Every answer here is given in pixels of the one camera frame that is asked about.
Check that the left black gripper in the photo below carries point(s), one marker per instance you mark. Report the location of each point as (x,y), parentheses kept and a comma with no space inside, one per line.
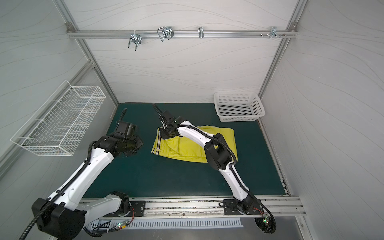
(120,126)

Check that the white plastic perforated basket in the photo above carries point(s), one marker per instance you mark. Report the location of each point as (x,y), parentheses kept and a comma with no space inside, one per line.
(238,106)

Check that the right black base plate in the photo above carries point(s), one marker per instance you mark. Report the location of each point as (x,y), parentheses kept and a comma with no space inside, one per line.
(234,207)

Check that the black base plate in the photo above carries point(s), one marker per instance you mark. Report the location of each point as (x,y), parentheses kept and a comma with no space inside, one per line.
(234,207)
(133,208)

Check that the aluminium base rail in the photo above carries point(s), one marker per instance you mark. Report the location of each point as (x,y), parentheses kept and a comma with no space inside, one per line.
(211,207)

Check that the green table mat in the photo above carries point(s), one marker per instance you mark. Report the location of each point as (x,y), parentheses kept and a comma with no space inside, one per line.
(147,175)

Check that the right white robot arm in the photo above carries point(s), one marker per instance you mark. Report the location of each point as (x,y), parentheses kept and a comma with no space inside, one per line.
(219,156)

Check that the white slotted vent strip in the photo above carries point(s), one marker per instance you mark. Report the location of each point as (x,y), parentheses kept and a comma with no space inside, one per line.
(195,223)

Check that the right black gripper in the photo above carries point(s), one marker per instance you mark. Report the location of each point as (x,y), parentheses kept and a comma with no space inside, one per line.
(167,121)

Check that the horizontal aluminium top rail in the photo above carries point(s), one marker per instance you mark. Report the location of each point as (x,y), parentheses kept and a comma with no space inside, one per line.
(179,34)

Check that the yellow long pants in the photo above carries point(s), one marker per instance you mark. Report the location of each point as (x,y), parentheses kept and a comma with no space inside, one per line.
(184,149)

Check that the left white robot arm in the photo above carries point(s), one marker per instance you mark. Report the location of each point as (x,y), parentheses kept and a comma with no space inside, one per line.
(61,215)

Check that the metal u-bolt clamp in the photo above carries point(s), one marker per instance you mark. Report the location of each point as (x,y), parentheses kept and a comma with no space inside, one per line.
(165,33)
(135,40)

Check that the white wire wall basket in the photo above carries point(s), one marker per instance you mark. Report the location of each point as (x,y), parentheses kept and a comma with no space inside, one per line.
(58,126)

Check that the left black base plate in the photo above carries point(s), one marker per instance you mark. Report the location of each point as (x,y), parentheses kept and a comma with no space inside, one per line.
(133,208)

